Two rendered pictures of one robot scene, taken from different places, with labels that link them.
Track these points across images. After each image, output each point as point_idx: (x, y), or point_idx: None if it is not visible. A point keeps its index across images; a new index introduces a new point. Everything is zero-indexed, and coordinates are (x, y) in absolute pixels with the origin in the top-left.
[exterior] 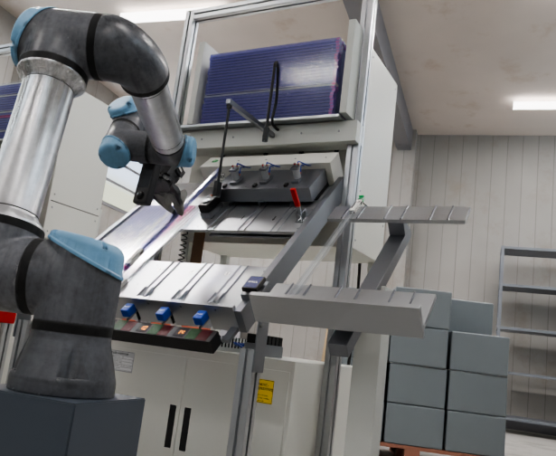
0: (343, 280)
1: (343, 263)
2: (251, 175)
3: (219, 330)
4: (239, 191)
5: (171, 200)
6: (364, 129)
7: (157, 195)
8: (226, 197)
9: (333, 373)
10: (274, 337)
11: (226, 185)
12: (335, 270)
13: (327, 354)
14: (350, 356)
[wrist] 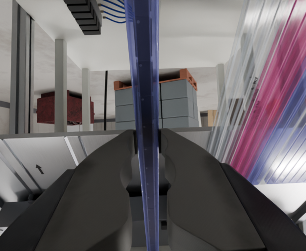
0: (12, 105)
1: (13, 124)
2: (137, 241)
3: (217, 79)
4: (132, 215)
5: (112, 193)
6: None
7: (225, 230)
8: (160, 202)
9: (14, 5)
10: (76, 22)
11: (161, 227)
12: (22, 115)
13: (23, 23)
14: (105, 79)
